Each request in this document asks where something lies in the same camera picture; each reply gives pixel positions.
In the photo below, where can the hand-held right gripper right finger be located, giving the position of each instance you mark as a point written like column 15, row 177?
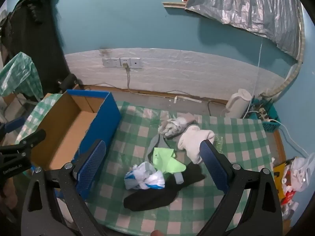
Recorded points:
column 214, row 162

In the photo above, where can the yellow packet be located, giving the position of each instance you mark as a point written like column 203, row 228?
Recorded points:
column 279, row 177

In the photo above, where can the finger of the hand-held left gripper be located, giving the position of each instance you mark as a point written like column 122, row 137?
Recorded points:
column 32, row 137
column 14, row 124

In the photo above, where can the white towel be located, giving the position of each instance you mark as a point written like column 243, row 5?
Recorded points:
column 194, row 140

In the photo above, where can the green bubble wrap sheet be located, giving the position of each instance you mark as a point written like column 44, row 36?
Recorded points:
column 219, row 143

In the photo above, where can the taupe sock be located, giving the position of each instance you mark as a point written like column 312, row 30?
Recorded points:
column 189, row 119

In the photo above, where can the blue-sided cardboard box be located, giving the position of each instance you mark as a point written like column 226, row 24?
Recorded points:
column 64, row 137

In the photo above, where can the green checkered hanging cloth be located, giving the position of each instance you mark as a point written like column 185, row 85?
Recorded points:
column 19, row 73

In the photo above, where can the person's right hand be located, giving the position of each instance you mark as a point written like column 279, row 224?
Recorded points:
column 157, row 233

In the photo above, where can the white round-hole wall socket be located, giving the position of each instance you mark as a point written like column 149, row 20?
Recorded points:
column 136, row 62

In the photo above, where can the white grey patterned sock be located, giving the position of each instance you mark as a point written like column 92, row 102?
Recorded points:
column 172, row 127

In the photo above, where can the white electric kettle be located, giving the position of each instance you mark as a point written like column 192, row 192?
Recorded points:
column 237, row 103

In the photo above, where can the green checkered tablecloth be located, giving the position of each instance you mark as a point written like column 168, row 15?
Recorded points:
column 241, row 152

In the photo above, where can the silver foil curtain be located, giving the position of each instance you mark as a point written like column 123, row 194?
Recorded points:
column 246, row 5

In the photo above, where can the white plastic bag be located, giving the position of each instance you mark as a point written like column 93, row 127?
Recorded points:
column 302, row 167

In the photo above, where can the black hanging coat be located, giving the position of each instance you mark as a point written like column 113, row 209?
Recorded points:
column 37, row 41

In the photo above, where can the black sock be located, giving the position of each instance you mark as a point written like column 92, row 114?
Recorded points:
column 152, row 199

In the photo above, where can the blue plastic basket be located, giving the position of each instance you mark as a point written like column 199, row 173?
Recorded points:
column 270, row 123

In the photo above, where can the red packet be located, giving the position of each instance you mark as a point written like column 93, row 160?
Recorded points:
column 288, row 196

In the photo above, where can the light green cloth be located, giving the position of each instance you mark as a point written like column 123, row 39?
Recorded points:
column 169, row 163

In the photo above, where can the wooden window sill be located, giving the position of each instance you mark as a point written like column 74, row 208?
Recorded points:
column 174, row 5

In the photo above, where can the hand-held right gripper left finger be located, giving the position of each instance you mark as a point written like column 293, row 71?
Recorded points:
column 92, row 162

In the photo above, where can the white power strip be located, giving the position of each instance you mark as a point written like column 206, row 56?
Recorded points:
column 262, row 115

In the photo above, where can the white blue patterned sock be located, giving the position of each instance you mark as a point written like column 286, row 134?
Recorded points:
column 147, row 177

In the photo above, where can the black cylindrical device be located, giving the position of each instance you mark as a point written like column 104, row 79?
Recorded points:
column 69, row 81

